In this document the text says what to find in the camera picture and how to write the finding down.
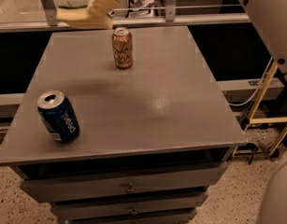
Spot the middle grey drawer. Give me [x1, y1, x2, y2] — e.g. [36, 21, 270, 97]
[51, 191, 208, 220]

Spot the grey drawer cabinet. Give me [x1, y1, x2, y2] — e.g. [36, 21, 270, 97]
[0, 26, 249, 224]

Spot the top grey drawer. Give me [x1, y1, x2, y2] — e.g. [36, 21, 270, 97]
[21, 161, 227, 203]

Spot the green and yellow sponge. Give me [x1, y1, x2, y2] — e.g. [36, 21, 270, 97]
[56, 7, 112, 29]

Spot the gold soda can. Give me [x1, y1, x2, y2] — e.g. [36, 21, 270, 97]
[112, 27, 133, 69]

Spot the bottom grey drawer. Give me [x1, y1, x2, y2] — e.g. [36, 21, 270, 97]
[69, 208, 196, 224]

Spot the yellow metal stand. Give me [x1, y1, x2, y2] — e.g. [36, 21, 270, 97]
[240, 62, 287, 158]

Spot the metal railing frame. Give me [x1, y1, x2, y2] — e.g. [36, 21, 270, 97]
[0, 0, 250, 33]

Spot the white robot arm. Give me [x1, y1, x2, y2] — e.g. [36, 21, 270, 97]
[238, 0, 287, 224]

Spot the blue pepsi can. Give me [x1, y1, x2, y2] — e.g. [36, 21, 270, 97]
[37, 90, 79, 143]

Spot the grey drawer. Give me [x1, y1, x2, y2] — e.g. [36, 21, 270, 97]
[21, 161, 227, 203]
[69, 208, 196, 224]
[51, 191, 208, 220]

